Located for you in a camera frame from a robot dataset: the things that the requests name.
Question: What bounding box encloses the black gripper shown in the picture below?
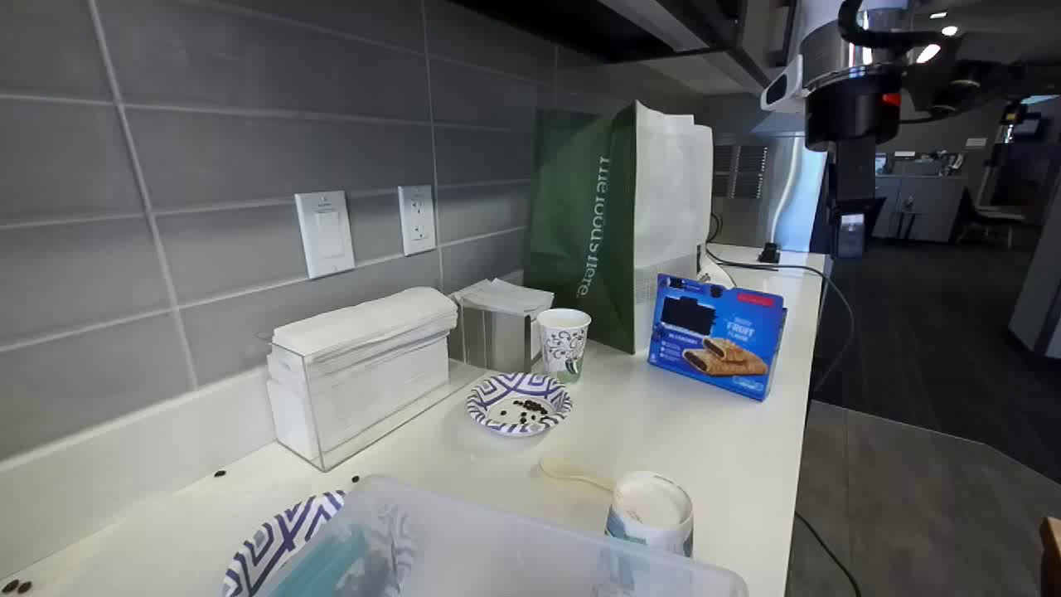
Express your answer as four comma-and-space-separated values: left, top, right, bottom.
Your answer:
803, 69, 905, 263

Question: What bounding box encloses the blue snack box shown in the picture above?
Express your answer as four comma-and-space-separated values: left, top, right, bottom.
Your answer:
642, 273, 789, 404

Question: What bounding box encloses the black office chair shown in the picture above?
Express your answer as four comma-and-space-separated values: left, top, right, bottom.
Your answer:
953, 186, 1034, 253

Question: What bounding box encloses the green and white paper bag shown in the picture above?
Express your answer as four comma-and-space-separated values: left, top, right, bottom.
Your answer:
521, 100, 715, 357

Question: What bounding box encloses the paper cup with green print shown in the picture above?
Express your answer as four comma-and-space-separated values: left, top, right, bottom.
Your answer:
533, 305, 594, 388

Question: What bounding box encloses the dark overhead cabinet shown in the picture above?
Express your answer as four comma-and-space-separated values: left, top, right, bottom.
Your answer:
448, 0, 789, 100

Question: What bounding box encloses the paper cup with white lid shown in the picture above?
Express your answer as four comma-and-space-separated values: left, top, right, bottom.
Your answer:
604, 468, 698, 559

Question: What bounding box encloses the metal napkin holder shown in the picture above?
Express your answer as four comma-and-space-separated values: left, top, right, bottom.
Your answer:
448, 276, 556, 374

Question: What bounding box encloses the blue patterned plate with crumbs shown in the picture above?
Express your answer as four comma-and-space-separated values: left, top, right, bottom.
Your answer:
463, 371, 576, 439

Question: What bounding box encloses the brown wooden furniture corner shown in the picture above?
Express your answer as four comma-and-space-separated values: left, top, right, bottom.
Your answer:
1038, 514, 1061, 597

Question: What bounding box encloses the clear plastic bin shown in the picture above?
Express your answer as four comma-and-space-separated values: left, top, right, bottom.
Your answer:
256, 473, 754, 597

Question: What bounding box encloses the clear paper towel dispenser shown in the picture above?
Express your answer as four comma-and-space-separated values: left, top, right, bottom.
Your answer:
262, 286, 462, 470

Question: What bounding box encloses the blue patterned paper plate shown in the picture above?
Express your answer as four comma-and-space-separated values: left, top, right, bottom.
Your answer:
218, 488, 353, 597

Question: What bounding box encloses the black cable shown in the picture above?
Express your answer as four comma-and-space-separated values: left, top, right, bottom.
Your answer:
707, 243, 869, 597

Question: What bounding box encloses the white cable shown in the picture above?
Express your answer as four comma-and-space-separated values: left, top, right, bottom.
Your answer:
694, 243, 740, 292

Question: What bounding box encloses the white wall outlet plate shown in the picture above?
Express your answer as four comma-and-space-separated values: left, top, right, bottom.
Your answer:
395, 183, 438, 258

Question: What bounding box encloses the white light switch plate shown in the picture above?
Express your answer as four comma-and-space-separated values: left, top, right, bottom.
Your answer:
291, 189, 359, 280

